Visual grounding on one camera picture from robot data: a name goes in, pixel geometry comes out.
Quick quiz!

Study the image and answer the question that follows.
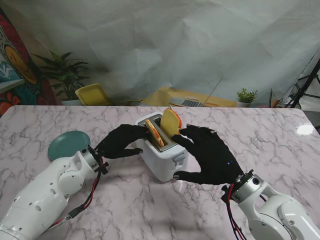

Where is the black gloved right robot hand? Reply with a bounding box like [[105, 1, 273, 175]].
[[171, 124, 245, 186]]

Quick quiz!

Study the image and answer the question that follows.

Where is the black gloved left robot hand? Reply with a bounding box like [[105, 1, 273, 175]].
[[93, 124, 151, 160]]

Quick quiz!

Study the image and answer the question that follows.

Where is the yellow toast slice orange crust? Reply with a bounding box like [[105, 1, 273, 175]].
[[159, 107, 183, 138], [144, 118, 165, 147]]

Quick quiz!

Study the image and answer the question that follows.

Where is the white two-slot toaster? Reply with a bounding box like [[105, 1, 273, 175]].
[[134, 111, 190, 183]]

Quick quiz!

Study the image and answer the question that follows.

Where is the teal round plate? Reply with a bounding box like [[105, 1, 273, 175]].
[[48, 131, 91, 162]]

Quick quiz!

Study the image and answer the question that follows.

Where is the yellow plastic chair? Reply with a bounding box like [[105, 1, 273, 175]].
[[74, 83, 114, 106]]

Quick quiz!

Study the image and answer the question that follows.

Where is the silver open laptop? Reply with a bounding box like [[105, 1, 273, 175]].
[[168, 77, 223, 108]]

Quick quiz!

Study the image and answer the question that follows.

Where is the small green potted plant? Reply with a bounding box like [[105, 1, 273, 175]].
[[235, 87, 258, 108]]

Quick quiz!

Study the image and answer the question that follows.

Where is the large green potted plant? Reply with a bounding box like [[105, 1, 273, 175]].
[[31, 49, 90, 106]]

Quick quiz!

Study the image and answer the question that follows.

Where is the white crumpled backdrop sheet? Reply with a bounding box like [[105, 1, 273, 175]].
[[0, 0, 320, 108]]

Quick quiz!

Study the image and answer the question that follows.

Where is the black tripod stand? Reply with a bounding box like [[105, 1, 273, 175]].
[[283, 53, 320, 110]]

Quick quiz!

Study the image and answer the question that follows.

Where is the colourful mural panel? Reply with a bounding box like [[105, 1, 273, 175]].
[[0, 7, 55, 117]]

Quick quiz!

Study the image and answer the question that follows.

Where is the red black left arm cable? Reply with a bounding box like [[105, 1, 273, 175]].
[[48, 159, 110, 230]]

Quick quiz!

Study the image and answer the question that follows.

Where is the red black arm cable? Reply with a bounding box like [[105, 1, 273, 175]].
[[48, 159, 110, 230], [221, 183, 245, 240]]

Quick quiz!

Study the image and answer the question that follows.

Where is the red black right arm cable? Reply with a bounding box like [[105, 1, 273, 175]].
[[221, 183, 245, 240]]

